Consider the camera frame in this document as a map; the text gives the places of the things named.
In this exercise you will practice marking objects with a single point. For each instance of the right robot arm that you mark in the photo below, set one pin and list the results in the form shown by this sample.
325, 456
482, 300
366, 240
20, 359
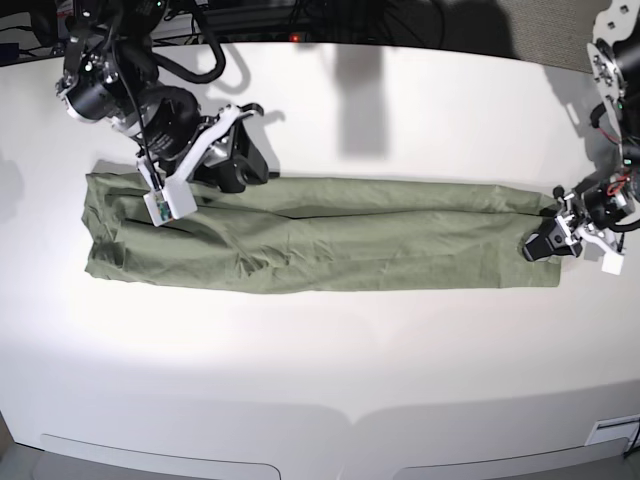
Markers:
111, 72

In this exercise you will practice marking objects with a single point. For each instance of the white label sticker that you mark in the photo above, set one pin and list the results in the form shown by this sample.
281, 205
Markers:
614, 429

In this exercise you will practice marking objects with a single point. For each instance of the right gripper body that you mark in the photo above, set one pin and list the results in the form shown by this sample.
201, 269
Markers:
173, 122

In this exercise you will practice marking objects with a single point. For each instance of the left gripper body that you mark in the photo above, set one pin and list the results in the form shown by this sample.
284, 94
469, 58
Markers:
556, 236

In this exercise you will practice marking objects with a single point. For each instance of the olive green T-shirt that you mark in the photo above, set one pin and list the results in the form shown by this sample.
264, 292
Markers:
297, 234

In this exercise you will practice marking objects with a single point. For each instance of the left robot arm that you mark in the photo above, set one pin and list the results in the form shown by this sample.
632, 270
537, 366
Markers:
614, 58

